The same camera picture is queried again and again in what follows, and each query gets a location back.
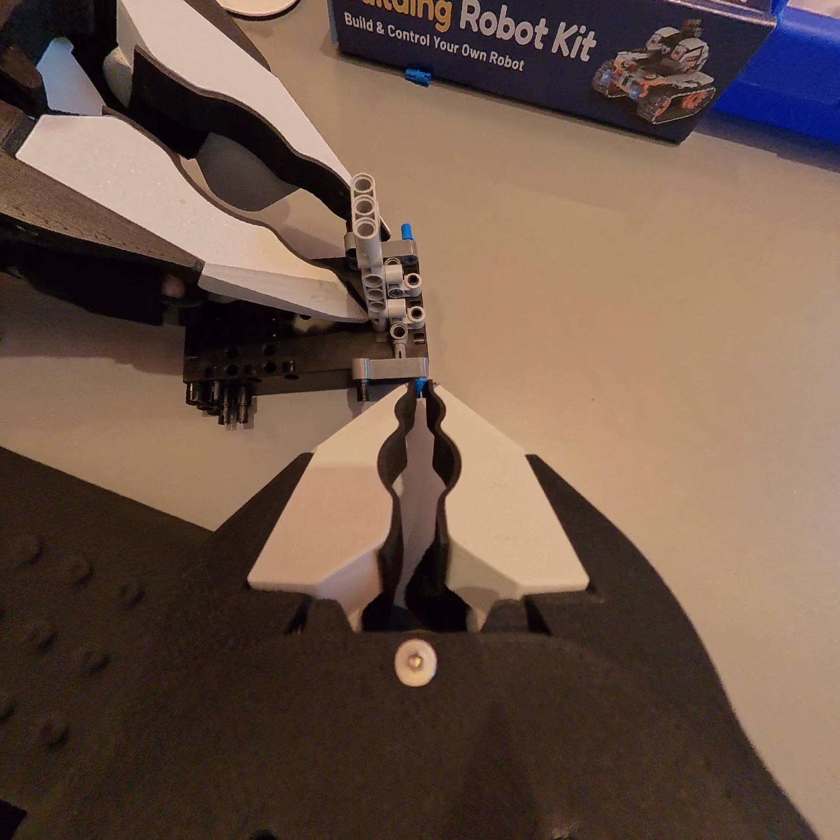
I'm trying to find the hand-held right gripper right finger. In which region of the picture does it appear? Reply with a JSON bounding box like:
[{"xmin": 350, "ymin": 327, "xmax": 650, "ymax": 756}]
[{"xmin": 407, "ymin": 382, "xmax": 592, "ymax": 632}]

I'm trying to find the black perforated motor block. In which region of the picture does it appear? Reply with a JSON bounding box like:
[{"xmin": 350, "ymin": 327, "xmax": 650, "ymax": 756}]
[{"xmin": 182, "ymin": 252, "xmax": 433, "ymax": 427}]

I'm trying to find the blue robot kit box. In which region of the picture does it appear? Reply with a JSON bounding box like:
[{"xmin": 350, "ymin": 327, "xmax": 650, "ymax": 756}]
[{"xmin": 328, "ymin": 0, "xmax": 778, "ymax": 143}]

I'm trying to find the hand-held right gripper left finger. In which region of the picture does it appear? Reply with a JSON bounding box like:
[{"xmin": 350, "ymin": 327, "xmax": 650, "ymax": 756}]
[{"xmin": 248, "ymin": 384, "xmax": 420, "ymax": 632}]

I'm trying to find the white book stand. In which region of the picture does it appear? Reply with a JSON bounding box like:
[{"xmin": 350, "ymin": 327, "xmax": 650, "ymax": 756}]
[{"xmin": 217, "ymin": 0, "xmax": 303, "ymax": 21}]

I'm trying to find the grey frame piece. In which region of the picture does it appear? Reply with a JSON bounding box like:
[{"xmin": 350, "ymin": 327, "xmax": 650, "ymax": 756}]
[{"xmin": 344, "ymin": 172, "xmax": 422, "ymax": 342}]

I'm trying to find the dark grey short beam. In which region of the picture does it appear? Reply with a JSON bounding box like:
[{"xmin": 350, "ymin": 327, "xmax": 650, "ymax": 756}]
[{"xmin": 351, "ymin": 357, "xmax": 431, "ymax": 403}]

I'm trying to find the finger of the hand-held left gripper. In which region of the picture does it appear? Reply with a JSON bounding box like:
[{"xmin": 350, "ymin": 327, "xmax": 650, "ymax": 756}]
[
  {"xmin": 115, "ymin": 0, "xmax": 361, "ymax": 219},
  {"xmin": 16, "ymin": 112, "xmax": 370, "ymax": 326}
]

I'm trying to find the blue plastic bin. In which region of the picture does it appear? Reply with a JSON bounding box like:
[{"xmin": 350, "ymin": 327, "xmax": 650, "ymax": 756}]
[{"xmin": 710, "ymin": 0, "xmax": 840, "ymax": 143}]

